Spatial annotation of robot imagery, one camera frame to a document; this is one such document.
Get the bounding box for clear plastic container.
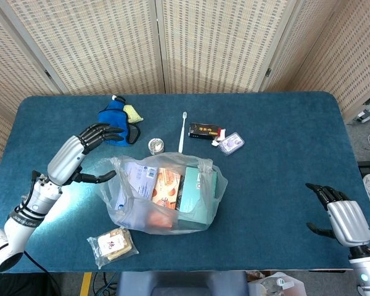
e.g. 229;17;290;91
249;271;306;296

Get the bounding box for blue floor cables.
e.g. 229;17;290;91
92;271;118;296

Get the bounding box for white and blue box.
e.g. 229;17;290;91
115;162;160;213

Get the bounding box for teal green box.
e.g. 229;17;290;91
176;166;220;231

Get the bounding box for clear case with purple label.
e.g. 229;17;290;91
218;131;245;157

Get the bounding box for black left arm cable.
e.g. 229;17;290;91
23;250;54;276

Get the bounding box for round silver tin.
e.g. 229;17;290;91
147;138;166;156

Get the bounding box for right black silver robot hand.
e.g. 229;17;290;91
305;183;370;248

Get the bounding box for biscuit pack in clear wrap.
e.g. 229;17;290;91
86;227;140;270

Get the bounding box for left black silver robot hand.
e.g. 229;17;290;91
46;122;125;187

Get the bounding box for yellow sponge packet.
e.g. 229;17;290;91
123;104;144;125

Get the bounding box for clear plastic shopping bag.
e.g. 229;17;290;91
95;152;229;236

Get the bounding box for white power strip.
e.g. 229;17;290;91
353;97;370;123

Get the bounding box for white toothbrush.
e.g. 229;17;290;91
178;111;189;154

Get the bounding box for black box with gold print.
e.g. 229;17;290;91
188;122;222;141

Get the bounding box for orange printed box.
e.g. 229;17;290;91
147;167;183;229

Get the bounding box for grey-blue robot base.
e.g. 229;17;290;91
116;270;249;296

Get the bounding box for small red white tube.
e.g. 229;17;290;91
211;128;228;147

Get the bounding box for black fabric object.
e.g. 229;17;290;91
0;273;61;296

